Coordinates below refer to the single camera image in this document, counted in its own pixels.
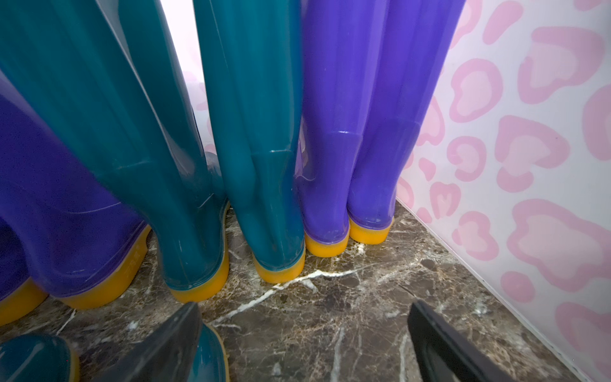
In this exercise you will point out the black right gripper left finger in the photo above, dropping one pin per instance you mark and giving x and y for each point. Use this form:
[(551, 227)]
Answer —
[(165, 355)]

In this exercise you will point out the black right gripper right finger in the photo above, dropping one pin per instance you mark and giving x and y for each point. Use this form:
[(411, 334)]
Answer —
[(443, 354)]

